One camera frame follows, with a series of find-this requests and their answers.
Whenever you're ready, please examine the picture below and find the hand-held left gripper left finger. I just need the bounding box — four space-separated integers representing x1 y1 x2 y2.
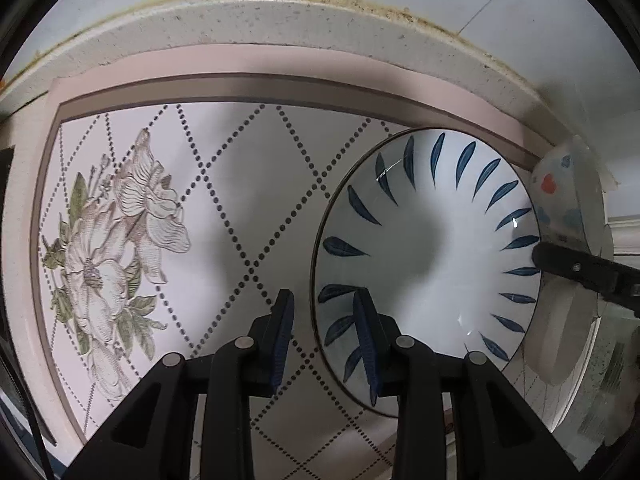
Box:
62 288 296 480

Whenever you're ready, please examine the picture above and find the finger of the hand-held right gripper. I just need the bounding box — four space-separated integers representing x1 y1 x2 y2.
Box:
531 242 640 318

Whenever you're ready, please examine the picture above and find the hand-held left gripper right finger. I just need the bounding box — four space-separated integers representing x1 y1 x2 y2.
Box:
352 288 581 480

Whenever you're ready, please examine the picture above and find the white bowl with coloured hearts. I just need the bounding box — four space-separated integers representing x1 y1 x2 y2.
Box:
522 135 616 433

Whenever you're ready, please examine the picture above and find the blue leaf pattern bowl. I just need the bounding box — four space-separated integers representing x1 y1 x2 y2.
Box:
310 127 543 418

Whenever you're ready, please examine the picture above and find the floral printed table mat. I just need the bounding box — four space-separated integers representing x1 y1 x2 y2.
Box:
2 45 601 480

